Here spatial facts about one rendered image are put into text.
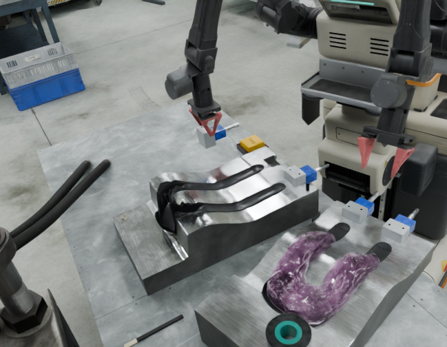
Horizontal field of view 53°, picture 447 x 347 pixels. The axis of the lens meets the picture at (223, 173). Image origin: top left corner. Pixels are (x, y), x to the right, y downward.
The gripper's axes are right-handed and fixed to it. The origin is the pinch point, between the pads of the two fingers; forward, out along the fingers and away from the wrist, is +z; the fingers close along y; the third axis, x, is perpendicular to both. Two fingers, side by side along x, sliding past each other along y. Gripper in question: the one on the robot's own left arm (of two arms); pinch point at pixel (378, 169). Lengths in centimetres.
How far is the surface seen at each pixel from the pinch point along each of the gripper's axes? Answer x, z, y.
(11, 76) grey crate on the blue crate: 86, 31, -337
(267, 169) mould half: 3.8, 10.0, -31.1
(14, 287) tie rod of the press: -57, 38, -52
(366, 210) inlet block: 3.9, 11.3, -1.3
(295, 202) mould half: -2.2, 14.1, -17.6
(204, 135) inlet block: -1, 5, -52
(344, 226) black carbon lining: 0.4, 16.1, -4.3
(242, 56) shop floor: 253, -17, -231
